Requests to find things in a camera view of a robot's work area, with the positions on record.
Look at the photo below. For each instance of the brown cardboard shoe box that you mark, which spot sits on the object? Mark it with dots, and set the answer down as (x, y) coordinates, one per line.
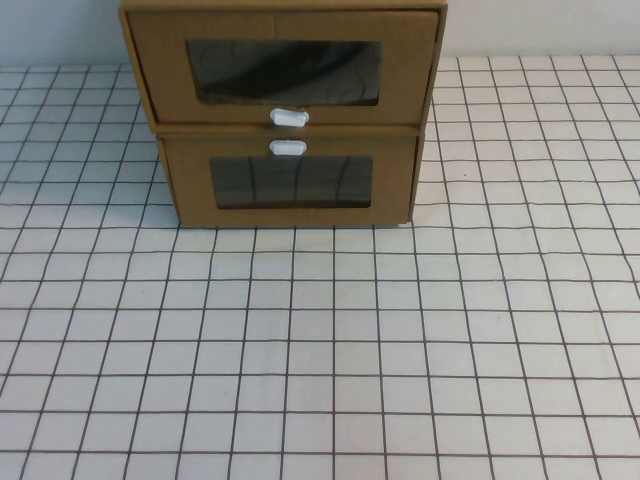
(192, 190)

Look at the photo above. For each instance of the brown cardboard shoe box sleeve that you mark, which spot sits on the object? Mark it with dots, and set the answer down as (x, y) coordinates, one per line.
(280, 4)

